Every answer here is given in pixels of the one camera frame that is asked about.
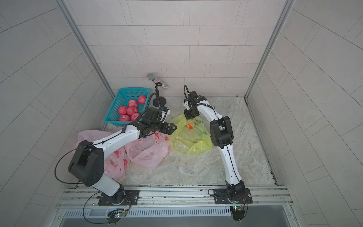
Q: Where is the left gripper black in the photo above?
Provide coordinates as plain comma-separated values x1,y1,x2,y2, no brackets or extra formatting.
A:
149,118,178,135

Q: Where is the yellow-green plastic bag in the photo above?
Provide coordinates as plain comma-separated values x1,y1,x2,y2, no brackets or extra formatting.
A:
168,114,213,156

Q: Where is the pink plastic bag back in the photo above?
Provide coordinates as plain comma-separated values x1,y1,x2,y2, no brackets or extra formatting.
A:
125,132,171,171

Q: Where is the red apple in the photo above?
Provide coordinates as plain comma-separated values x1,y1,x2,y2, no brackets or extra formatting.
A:
138,95,147,105
119,114,131,122
128,100,139,108
117,106,128,115
130,113,140,121
127,107,139,116

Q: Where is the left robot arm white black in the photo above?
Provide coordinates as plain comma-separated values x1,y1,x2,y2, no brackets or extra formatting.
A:
68,104,177,205

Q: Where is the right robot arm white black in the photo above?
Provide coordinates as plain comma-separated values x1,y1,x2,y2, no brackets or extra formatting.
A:
183,85,247,203

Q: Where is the microphone on black stand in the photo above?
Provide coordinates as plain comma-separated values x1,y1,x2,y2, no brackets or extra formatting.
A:
147,73,168,107

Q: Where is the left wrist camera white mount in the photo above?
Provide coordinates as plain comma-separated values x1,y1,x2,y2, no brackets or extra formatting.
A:
161,107,171,123

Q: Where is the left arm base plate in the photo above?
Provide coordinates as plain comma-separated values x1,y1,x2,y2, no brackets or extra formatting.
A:
97,189,140,206

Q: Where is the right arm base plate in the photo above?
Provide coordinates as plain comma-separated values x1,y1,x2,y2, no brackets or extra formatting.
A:
208,188,253,205

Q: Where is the left circuit board with cables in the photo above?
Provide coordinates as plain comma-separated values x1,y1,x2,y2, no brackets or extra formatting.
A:
106,209,129,225

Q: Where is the circuit board with cables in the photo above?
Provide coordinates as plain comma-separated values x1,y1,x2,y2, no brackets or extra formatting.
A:
106,209,129,225
230,206,247,222

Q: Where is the right circuit board with cables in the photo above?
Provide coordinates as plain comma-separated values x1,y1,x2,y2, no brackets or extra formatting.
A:
230,206,247,222

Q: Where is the aluminium rail frame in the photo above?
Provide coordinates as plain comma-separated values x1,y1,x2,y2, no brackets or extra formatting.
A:
47,185,302,227

